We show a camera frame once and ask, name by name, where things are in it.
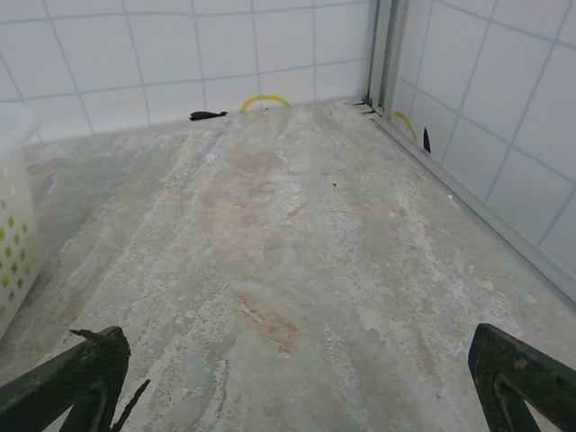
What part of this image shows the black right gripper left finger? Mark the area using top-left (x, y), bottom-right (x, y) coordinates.
top-left (0, 326), bottom-right (152, 432)

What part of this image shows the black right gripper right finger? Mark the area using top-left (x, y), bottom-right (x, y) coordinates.
top-left (467, 322), bottom-right (576, 432)

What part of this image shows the white perforated plastic basket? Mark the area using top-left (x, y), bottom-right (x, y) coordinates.
top-left (0, 102), bottom-right (46, 341)

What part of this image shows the aluminium side rail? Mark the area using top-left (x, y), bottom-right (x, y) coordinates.
top-left (355, 101), bottom-right (576, 311)

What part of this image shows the dolphin yellow ring sticker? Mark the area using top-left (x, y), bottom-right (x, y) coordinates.
top-left (188, 94), bottom-right (293, 122)
top-left (392, 111), bottom-right (433, 155)

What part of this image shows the aluminium corner post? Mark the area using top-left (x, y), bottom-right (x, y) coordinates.
top-left (361, 0), bottom-right (409, 119)

